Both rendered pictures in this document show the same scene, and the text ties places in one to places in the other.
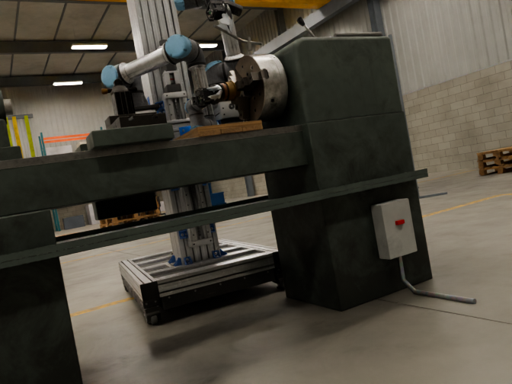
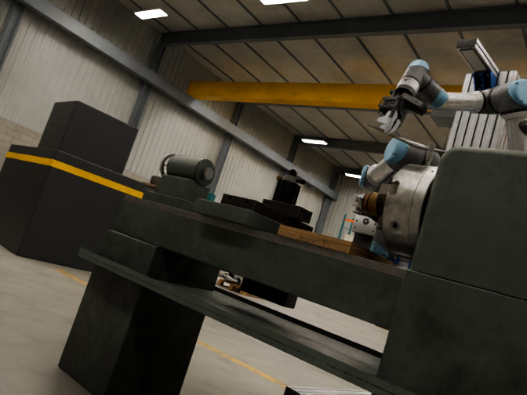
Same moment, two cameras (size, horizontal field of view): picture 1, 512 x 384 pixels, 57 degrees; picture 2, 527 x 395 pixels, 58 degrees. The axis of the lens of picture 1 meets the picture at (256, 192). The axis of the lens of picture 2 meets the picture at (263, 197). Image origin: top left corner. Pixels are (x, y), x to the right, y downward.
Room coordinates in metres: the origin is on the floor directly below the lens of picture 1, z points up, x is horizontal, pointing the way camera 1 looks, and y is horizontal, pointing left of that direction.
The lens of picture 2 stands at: (1.16, -1.37, 0.76)
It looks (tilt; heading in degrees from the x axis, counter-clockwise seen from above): 7 degrees up; 68
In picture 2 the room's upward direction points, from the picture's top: 18 degrees clockwise
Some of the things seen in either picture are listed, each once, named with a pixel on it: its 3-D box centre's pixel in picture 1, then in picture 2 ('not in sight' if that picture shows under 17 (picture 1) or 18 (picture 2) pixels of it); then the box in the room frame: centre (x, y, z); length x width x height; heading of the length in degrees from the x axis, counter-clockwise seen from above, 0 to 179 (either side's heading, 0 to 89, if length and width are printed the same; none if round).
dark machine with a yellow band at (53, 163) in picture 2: not in sight; (69, 182); (1.19, 5.51, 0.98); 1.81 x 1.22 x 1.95; 111
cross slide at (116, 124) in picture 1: (130, 130); (269, 216); (1.96, 0.47, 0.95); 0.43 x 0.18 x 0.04; 28
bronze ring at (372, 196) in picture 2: (228, 91); (377, 204); (2.17, 0.04, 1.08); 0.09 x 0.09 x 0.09; 28
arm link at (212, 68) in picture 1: (215, 73); not in sight; (2.83, 0.11, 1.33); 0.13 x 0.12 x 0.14; 85
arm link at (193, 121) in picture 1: (200, 125); (385, 244); (2.38, 0.22, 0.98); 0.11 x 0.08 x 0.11; 159
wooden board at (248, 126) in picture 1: (214, 135); (336, 248); (2.12, 0.14, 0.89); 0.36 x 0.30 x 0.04; 28
